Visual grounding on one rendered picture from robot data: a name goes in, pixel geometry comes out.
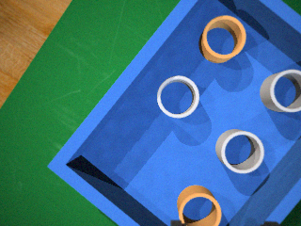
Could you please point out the tan hollow bushing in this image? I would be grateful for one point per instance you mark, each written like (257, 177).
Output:
(213, 219)
(234, 27)

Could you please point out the white hollow ring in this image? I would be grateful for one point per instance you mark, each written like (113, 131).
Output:
(194, 90)

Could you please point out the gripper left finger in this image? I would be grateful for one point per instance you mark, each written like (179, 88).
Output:
(177, 223)

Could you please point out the grey metal bushing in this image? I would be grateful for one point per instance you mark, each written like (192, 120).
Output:
(256, 155)
(267, 91)

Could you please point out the blue crate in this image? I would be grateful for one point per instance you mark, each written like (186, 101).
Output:
(132, 161)

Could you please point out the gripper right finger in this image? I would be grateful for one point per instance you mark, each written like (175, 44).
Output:
(270, 223)

